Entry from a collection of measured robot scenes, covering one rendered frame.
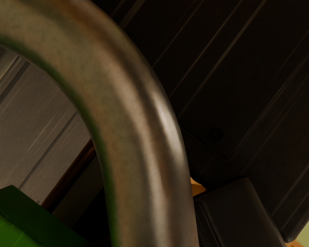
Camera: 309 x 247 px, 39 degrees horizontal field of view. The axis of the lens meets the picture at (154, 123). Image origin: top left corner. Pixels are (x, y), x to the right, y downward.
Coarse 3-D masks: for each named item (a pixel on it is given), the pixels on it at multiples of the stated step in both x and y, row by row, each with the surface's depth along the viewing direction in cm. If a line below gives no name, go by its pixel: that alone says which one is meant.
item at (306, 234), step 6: (192, 186) 333; (198, 186) 336; (192, 192) 329; (198, 192) 331; (306, 228) 332; (300, 234) 326; (306, 234) 328; (294, 240) 315; (300, 240) 321; (306, 240) 323; (288, 246) 304; (294, 246) 311; (300, 246) 313; (306, 246) 319
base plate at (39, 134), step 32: (0, 96) 53; (32, 96) 59; (64, 96) 66; (0, 128) 57; (32, 128) 64; (64, 128) 73; (0, 160) 62; (32, 160) 71; (64, 160) 81; (32, 192) 78
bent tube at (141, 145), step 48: (0, 0) 14; (48, 0) 14; (48, 48) 14; (96, 48) 14; (96, 96) 14; (144, 96) 14; (96, 144) 14; (144, 144) 13; (144, 192) 13; (144, 240) 13; (192, 240) 14
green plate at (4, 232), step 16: (0, 192) 23; (16, 192) 24; (0, 208) 17; (16, 208) 22; (32, 208) 24; (0, 224) 17; (16, 224) 17; (32, 224) 22; (48, 224) 23; (64, 224) 25; (0, 240) 17; (16, 240) 17; (32, 240) 17; (48, 240) 18; (64, 240) 23; (80, 240) 24
